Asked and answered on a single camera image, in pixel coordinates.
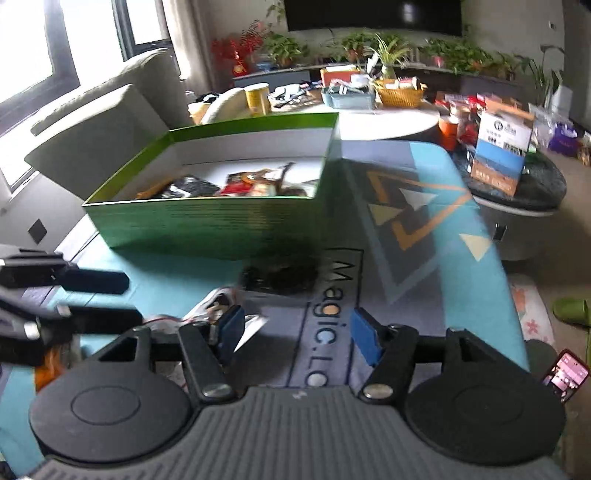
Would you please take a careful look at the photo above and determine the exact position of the red and white box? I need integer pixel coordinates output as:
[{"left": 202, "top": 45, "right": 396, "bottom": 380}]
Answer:
[{"left": 468, "top": 93, "right": 502, "bottom": 112}]

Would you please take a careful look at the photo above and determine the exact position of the teal storage basket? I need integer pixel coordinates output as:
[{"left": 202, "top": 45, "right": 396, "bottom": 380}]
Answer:
[{"left": 320, "top": 85, "right": 378, "bottom": 110}]

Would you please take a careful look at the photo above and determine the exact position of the leafy potted plant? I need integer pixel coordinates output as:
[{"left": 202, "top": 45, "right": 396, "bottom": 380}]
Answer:
[
  {"left": 420, "top": 37, "right": 491, "bottom": 75},
  {"left": 265, "top": 34, "right": 310, "bottom": 68},
  {"left": 489, "top": 53, "right": 527, "bottom": 80},
  {"left": 339, "top": 31, "right": 384, "bottom": 64}
]

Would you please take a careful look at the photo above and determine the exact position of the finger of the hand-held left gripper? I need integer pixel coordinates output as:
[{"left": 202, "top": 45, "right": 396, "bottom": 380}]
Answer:
[
  {"left": 59, "top": 307, "right": 145, "bottom": 336},
  {"left": 59, "top": 268, "right": 131, "bottom": 296}
]

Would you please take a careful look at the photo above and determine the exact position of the person's left hand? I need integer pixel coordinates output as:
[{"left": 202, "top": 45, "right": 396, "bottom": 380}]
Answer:
[{"left": 34, "top": 348, "right": 71, "bottom": 391}]

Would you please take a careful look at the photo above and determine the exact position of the yellow can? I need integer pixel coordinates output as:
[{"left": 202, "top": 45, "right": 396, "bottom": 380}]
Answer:
[{"left": 243, "top": 83, "right": 272, "bottom": 117}]

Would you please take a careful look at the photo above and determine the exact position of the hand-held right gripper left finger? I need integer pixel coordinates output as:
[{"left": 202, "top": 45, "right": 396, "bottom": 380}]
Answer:
[{"left": 97, "top": 304, "right": 246, "bottom": 401}]

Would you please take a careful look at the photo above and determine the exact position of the black television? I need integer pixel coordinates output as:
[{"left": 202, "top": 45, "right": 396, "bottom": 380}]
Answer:
[{"left": 283, "top": 0, "right": 463, "bottom": 38}]

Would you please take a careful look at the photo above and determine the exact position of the white round table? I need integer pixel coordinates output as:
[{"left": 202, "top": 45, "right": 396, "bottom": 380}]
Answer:
[{"left": 271, "top": 88, "right": 440, "bottom": 142}]

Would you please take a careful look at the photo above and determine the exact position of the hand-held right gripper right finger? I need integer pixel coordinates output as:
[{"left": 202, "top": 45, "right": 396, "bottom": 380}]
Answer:
[{"left": 350, "top": 306, "right": 492, "bottom": 401}]

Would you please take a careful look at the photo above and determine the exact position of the clear white snack packet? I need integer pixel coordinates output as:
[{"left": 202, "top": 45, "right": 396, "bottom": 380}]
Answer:
[{"left": 182, "top": 286, "right": 270, "bottom": 361}]

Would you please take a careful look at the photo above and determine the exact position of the cream cushion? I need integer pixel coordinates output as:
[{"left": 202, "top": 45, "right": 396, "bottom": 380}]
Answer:
[{"left": 202, "top": 87, "right": 248, "bottom": 125}]

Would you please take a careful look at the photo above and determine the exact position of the tall plant in white pot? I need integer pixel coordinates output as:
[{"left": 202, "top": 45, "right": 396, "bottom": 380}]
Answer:
[{"left": 516, "top": 44, "right": 574, "bottom": 121}]

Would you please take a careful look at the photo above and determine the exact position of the red snack packet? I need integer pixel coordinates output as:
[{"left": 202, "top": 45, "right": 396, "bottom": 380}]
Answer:
[{"left": 222, "top": 171, "right": 260, "bottom": 197}]

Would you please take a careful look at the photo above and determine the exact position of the brown snack packet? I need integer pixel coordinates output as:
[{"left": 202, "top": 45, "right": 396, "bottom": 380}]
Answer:
[{"left": 249, "top": 181, "right": 320, "bottom": 199}]

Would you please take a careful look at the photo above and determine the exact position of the teal patterned mat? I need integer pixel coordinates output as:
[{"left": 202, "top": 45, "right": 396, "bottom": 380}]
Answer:
[{"left": 0, "top": 141, "right": 530, "bottom": 463}]

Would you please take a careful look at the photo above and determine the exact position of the green cardboard box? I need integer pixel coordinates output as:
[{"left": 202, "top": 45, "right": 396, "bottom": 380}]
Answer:
[{"left": 82, "top": 113, "right": 343, "bottom": 263}]

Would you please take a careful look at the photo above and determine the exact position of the floral floor mat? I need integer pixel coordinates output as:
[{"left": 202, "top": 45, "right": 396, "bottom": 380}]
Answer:
[{"left": 507, "top": 274, "right": 555, "bottom": 348}]

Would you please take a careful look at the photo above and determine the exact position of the black wall socket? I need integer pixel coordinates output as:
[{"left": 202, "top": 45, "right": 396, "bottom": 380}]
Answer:
[{"left": 27, "top": 219, "right": 49, "bottom": 246}]

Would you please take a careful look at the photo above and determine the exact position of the smartphone with pink screen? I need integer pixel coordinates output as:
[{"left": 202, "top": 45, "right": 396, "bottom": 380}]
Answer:
[{"left": 540, "top": 349, "right": 591, "bottom": 404}]

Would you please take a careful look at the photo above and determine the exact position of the wicker basket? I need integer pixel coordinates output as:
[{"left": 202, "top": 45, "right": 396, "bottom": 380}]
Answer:
[{"left": 373, "top": 79, "right": 426, "bottom": 110}]

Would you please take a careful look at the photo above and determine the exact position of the clear bag with purple contents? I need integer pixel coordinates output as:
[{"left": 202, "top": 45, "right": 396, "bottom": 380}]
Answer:
[{"left": 528, "top": 104, "right": 591, "bottom": 160}]

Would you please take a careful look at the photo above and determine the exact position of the spider plant in glass vase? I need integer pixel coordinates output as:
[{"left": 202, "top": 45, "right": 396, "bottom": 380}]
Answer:
[{"left": 365, "top": 34, "right": 413, "bottom": 82}]

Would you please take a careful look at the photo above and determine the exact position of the pile of dark small items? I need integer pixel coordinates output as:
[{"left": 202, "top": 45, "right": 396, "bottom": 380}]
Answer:
[{"left": 267, "top": 82, "right": 324, "bottom": 112}]

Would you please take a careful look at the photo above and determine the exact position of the grey sofa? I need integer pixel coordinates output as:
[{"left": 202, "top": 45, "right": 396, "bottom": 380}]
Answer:
[{"left": 24, "top": 47, "right": 195, "bottom": 205}]

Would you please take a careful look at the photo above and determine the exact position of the red flower arrangement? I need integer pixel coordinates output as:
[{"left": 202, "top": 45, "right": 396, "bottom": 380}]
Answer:
[{"left": 210, "top": 21, "right": 269, "bottom": 75}]

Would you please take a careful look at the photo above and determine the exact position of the grey television cabinet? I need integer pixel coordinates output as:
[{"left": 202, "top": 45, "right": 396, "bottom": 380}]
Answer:
[{"left": 231, "top": 62, "right": 527, "bottom": 94}]

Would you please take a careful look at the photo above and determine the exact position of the orange box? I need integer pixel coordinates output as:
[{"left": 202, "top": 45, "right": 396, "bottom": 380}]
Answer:
[{"left": 320, "top": 66, "right": 363, "bottom": 89}]

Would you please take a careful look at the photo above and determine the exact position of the green slipper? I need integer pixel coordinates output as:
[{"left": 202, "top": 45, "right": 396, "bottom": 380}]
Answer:
[{"left": 551, "top": 297, "right": 591, "bottom": 328}]

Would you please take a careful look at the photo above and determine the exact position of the dark snack packet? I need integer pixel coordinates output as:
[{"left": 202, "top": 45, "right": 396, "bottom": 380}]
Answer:
[
  {"left": 161, "top": 175, "right": 222, "bottom": 199},
  {"left": 240, "top": 263, "right": 321, "bottom": 297}
]

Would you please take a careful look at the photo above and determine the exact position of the dark marble round table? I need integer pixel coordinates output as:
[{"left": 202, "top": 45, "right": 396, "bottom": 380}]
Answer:
[{"left": 434, "top": 92, "right": 569, "bottom": 262}]

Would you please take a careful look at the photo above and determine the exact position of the orange cup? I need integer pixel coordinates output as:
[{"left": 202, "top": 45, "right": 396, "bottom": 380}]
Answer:
[{"left": 437, "top": 115, "right": 461, "bottom": 151}]

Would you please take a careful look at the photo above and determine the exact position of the beige curtain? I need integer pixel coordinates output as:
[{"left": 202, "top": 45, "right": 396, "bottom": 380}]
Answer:
[{"left": 166, "top": 0, "right": 219, "bottom": 89}]

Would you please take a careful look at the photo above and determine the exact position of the black framed window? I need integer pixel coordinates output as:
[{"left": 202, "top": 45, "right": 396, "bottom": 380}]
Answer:
[{"left": 0, "top": 0, "right": 181, "bottom": 191}]

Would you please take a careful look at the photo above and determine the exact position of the blue and brown carton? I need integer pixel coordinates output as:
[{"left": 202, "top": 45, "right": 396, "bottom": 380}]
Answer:
[{"left": 469, "top": 99, "right": 537, "bottom": 199}]

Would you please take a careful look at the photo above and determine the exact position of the red snack bag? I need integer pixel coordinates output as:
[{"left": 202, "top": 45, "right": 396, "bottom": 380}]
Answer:
[{"left": 457, "top": 104, "right": 481, "bottom": 147}]

